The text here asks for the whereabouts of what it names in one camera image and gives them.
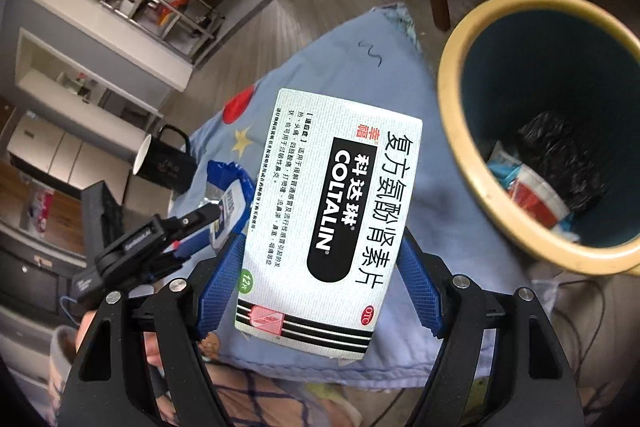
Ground black cable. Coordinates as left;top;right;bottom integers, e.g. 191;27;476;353
537;274;640;427

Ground person's left forearm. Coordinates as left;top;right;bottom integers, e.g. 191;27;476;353
47;324;82;403

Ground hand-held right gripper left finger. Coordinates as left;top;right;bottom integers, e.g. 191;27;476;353
57;232;248;427

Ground blue white medicine packet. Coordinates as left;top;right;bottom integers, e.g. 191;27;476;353
202;159;257;254

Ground metal kitchen rack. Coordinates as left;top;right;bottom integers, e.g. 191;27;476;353
90;0;227;66

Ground light blue printed sheet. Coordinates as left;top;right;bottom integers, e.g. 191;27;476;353
167;4;557;408

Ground black mug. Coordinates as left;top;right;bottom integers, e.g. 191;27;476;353
131;124;199;196

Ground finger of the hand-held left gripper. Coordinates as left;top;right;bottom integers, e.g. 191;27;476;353
160;227;214;261
170;205;222;233

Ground pink printed pack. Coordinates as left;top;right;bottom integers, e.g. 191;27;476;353
22;186;57;234

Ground black low cabinet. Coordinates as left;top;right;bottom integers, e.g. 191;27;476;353
0;231;72;310

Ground teal trash bin yellow rim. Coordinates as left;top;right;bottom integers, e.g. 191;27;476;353
436;0;640;278

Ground black plastic bag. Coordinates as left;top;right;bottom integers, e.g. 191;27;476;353
515;109;609;214

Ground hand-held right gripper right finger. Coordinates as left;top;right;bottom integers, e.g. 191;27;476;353
397;227;586;427

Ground plaid trousers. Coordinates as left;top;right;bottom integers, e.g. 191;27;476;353
200;358;447;427

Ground red white packet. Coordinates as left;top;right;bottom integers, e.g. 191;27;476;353
507;167;572;231

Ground person's left hand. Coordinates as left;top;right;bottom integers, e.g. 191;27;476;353
74;309;167;370

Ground white medicine box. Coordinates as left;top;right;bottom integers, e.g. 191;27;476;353
235;88;424;362

